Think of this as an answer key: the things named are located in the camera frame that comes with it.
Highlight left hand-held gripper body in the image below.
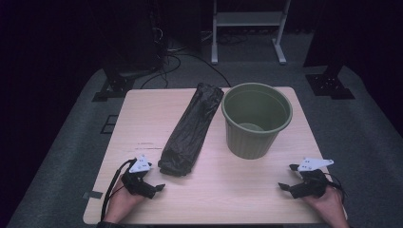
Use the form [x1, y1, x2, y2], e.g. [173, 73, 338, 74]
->
[121, 154, 157, 200]

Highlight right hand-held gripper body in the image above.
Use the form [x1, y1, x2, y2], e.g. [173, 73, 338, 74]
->
[288, 157, 335, 200]

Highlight green plastic trash bin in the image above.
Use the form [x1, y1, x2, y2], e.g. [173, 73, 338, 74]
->
[221, 82, 294, 161]

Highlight black plastic trash bag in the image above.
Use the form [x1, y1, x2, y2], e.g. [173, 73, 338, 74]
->
[157, 82, 225, 178]

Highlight person's right hand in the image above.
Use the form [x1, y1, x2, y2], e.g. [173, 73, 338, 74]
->
[301, 184, 350, 228]

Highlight person's left hand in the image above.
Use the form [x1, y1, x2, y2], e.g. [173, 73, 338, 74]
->
[104, 180, 147, 224]

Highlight grey tape strip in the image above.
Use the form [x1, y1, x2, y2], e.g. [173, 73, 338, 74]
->
[83, 190, 105, 200]

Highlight black floor tape outline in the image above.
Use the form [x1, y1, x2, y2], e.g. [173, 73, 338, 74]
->
[100, 114, 119, 135]

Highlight black stand with equipment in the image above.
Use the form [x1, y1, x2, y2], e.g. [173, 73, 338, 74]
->
[91, 0, 166, 103]

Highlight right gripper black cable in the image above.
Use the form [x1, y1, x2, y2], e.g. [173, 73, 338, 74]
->
[322, 172, 348, 203]

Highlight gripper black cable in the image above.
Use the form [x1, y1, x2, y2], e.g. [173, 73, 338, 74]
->
[322, 172, 348, 203]
[100, 158, 138, 222]

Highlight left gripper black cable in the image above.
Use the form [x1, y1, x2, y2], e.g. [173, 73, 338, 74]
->
[100, 158, 138, 222]

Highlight black stand with base plate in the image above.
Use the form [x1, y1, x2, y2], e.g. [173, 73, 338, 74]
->
[303, 0, 355, 101]

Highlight black floor cables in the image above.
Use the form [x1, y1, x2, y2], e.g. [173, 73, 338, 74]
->
[139, 51, 232, 90]

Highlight white desk frame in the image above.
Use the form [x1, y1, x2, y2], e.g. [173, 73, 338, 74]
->
[210, 0, 292, 66]

